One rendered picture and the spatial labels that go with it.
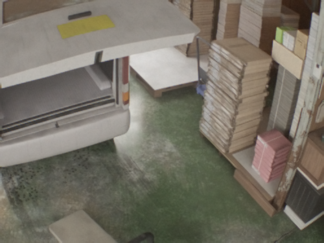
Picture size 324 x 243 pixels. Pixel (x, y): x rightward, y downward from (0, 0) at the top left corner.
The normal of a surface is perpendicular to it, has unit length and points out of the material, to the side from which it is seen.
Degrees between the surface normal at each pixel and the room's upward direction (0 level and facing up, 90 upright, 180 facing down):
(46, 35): 11
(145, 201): 0
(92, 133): 88
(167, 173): 0
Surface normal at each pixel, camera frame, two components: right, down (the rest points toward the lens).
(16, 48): 0.12, -0.69
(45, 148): 0.47, 0.51
